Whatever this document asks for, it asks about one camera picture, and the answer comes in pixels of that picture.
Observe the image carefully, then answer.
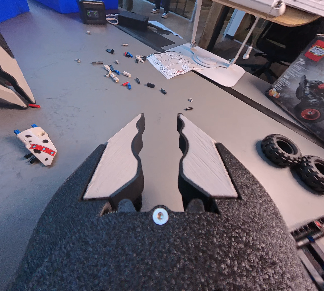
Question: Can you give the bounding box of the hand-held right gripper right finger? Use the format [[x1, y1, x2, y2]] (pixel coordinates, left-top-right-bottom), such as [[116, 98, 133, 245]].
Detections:
[[177, 113, 239, 212]]

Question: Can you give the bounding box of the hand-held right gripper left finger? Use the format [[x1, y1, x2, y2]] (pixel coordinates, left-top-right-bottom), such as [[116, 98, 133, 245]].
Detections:
[[83, 113, 146, 211]]

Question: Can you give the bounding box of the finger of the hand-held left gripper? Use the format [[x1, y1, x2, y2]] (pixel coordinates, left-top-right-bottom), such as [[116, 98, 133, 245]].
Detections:
[[0, 82, 29, 110], [0, 33, 36, 104]]

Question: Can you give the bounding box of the white spotted lego panel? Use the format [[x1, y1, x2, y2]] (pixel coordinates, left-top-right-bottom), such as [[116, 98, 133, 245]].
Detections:
[[14, 124, 58, 166]]

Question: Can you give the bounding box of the lego sticker sheet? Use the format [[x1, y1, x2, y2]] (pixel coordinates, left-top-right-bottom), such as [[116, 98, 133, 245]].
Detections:
[[146, 51, 204, 80]]

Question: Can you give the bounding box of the lego set box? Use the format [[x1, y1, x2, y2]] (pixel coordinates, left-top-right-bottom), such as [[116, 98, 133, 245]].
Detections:
[[264, 34, 324, 136]]

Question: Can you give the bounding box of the partly built lego truck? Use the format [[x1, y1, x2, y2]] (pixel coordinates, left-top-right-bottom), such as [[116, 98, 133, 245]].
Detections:
[[291, 216, 324, 291]]

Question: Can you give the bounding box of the white wooden book stand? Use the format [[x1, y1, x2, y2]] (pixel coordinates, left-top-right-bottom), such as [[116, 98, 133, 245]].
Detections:
[[165, 0, 324, 88]]

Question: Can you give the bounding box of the black device with green display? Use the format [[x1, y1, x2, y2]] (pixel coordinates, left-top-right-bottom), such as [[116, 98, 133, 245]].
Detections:
[[76, 0, 107, 25]]

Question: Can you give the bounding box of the black power adapter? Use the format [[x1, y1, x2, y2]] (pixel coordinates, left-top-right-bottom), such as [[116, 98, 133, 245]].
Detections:
[[117, 10, 149, 32]]

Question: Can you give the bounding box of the black table mat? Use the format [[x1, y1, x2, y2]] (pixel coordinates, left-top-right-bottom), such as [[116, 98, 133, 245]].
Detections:
[[114, 24, 176, 52]]

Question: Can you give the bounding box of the black office chair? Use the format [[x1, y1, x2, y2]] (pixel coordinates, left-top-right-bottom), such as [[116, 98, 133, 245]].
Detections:
[[254, 16, 308, 77]]

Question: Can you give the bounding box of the crumpled plastic wrapper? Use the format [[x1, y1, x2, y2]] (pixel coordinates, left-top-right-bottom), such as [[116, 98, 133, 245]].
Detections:
[[149, 20, 183, 39]]

